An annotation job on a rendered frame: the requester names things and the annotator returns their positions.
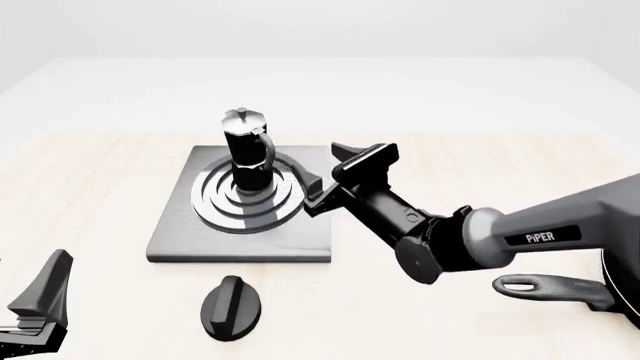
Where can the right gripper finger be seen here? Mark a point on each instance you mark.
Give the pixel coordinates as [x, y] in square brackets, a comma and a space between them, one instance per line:
[346, 153]
[315, 184]

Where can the round black stove knob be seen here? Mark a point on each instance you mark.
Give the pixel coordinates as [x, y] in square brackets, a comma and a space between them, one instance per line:
[231, 309]

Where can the silver black moka pot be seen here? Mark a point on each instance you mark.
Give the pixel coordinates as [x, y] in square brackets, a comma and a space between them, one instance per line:
[248, 150]

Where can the black frying pan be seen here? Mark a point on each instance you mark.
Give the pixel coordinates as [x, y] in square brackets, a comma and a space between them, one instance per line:
[555, 289]

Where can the grey and black right arm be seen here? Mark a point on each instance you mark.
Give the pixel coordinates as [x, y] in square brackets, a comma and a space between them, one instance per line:
[540, 221]

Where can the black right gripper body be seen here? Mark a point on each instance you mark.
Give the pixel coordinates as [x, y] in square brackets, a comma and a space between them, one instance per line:
[327, 200]

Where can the flat black stove plate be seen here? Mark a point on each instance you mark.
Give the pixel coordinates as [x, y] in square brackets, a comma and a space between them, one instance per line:
[180, 232]

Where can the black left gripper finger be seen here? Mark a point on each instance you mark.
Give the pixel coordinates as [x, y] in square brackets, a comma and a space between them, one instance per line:
[46, 288]

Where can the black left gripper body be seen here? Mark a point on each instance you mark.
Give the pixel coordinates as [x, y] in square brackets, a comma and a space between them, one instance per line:
[30, 339]

